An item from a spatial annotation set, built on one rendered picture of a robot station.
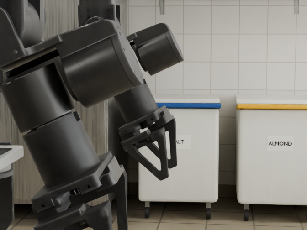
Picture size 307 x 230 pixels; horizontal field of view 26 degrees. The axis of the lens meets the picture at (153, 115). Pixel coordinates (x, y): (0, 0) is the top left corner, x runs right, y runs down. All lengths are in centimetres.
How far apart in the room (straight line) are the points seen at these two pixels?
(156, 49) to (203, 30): 381
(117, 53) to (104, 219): 15
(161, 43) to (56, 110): 44
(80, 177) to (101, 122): 342
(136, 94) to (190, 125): 319
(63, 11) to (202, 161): 128
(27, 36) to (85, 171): 13
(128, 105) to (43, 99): 43
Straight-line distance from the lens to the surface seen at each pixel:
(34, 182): 419
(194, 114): 421
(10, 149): 99
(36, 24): 64
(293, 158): 426
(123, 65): 59
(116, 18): 107
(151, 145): 111
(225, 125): 487
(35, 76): 61
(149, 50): 102
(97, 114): 402
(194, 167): 426
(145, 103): 103
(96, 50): 60
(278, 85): 486
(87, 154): 62
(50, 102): 61
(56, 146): 61
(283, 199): 431
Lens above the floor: 121
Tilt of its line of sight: 7 degrees down
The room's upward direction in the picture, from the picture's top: straight up
